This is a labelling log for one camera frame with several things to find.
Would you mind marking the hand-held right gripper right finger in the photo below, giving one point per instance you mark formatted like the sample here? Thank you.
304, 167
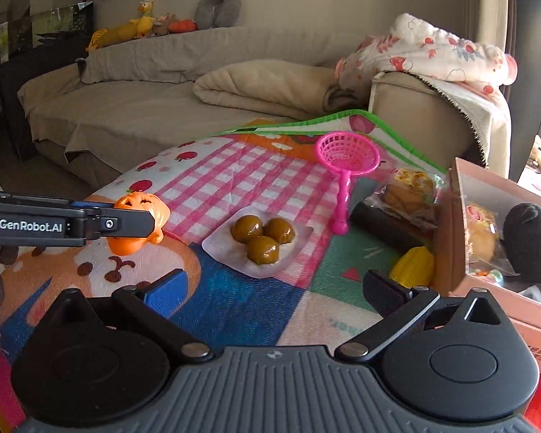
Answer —
383, 293

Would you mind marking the white floral blanket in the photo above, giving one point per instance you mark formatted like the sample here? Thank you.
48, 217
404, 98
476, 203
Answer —
433, 49

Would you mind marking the colourful printed play mat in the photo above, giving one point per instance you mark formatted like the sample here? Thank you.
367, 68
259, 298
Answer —
252, 167

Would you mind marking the black cylinder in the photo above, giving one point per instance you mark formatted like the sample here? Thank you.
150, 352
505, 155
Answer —
378, 226

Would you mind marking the folded beige blanket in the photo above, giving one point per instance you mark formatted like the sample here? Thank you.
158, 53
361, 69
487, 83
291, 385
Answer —
261, 85

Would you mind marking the dark curtain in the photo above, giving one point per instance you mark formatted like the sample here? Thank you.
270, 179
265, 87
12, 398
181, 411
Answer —
527, 54

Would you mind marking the orange carrot plush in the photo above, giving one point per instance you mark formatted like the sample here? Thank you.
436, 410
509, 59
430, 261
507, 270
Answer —
182, 26

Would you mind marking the beige sofa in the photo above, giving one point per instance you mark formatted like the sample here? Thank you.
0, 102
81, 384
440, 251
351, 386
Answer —
139, 112

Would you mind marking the brown glazed bun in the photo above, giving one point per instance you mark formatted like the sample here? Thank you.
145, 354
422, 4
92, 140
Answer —
280, 229
262, 250
245, 228

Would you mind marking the grey neck pillow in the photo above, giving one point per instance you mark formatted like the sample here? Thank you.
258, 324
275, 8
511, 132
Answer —
207, 9

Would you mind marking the yellow corn toy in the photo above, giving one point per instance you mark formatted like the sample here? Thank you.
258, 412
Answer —
412, 267

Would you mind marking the packaged bun with pink label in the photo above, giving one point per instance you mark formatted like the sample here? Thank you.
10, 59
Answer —
482, 239

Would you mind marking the fringed cream towel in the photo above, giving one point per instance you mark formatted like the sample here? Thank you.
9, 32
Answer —
482, 117

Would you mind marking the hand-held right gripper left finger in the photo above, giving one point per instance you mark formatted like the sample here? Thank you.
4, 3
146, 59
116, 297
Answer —
166, 297

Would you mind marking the pink toy net scoop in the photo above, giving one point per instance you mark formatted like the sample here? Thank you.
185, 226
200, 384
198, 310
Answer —
342, 198

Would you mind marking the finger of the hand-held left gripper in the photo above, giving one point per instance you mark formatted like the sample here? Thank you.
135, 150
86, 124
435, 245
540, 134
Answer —
126, 224
92, 205

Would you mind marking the packaged pastry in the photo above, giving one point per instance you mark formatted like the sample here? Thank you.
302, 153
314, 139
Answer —
405, 198

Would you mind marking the yellow duck plush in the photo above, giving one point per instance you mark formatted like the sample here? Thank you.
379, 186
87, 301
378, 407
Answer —
145, 16

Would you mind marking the pink cardboard box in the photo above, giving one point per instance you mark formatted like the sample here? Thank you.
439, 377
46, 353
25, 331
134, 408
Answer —
536, 343

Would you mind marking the black cabinet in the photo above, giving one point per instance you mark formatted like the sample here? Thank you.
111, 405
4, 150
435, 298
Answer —
13, 99

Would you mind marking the glass fish tank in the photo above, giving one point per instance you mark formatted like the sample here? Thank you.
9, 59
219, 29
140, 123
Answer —
49, 22

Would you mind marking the white square plate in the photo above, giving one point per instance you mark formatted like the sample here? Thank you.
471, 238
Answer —
234, 257

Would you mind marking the brown plush toy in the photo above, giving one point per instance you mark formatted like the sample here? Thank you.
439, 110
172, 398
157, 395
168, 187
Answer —
162, 26

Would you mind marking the orange pumpkin toy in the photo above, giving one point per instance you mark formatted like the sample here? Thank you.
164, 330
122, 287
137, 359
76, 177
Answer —
130, 246

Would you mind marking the long yellow plush toy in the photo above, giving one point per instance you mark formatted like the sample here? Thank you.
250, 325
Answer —
112, 36

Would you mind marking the small colourful candy packet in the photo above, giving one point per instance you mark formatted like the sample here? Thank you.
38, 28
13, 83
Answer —
489, 277

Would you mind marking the black plush toy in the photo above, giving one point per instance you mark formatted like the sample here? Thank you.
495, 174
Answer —
532, 239

